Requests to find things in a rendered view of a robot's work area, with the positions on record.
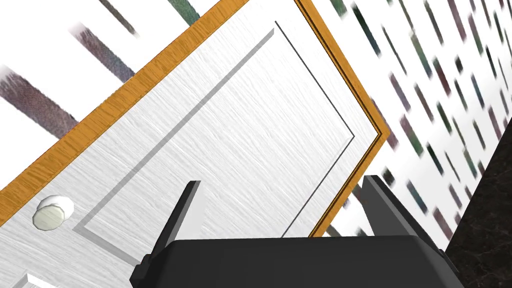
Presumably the white round door knob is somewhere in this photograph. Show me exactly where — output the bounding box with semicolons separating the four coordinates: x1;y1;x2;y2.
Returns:
31;194;75;233

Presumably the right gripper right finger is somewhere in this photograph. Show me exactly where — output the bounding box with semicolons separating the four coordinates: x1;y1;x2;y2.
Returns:
361;174;441;253

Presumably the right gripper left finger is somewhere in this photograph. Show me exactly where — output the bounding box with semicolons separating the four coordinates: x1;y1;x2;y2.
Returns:
151;179;208;256

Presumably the white panelled door leaf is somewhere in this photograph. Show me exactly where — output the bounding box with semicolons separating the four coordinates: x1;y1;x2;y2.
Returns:
0;0;382;288

